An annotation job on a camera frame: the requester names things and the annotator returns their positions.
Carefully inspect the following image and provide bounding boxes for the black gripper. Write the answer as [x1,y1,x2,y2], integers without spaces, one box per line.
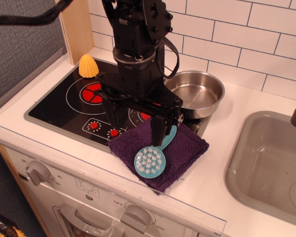
[96,57,183,146]

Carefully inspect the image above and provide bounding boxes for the yellow toy corn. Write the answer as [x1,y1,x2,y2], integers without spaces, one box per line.
[79,54,99,78]

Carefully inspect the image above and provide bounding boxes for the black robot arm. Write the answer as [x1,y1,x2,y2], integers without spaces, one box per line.
[97,0,183,146]

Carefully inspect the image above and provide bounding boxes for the stainless steel pot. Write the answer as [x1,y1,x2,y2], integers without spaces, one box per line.
[165,71,225,119]

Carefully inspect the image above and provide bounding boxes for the red right stove knob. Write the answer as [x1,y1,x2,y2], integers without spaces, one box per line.
[110,129,119,138]

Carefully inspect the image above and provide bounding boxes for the red stove knob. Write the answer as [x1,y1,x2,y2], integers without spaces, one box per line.
[89,122,99,130]
[110,129,119,138]

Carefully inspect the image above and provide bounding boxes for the teal toy brush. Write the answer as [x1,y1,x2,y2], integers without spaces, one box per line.
[134,125,177,179]

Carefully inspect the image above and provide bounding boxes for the red left stove knob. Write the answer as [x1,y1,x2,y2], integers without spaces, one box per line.
[89,122,99,130]

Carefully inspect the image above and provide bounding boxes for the purple knitted cloth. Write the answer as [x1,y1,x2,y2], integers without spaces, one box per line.
[108,119,209,193]

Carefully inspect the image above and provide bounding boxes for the black toy stovetop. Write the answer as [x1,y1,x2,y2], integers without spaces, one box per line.
[23,56,210,153]

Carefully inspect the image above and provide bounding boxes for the grey right oven dial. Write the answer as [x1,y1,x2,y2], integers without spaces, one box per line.
[120,205,152,234]

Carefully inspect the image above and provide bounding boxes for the grey oven dial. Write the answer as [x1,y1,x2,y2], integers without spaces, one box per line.
[26,161,51,186]
[120,205,152,234]

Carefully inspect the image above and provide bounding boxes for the grey left oven dial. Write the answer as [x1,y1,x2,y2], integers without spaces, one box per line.
[26,161,51,186]

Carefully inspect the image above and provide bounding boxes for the grey sink basin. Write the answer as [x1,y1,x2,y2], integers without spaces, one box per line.
[225,111,296,225]

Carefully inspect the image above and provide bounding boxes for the grey oven door handle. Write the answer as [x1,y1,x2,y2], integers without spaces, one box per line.
[59,204,112,237]

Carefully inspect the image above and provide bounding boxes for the wooden side post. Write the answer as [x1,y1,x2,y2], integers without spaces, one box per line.
[59,0,94,65]

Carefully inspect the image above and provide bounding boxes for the black sleeved cable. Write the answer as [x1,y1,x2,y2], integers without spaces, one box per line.
[0,0,74,26]

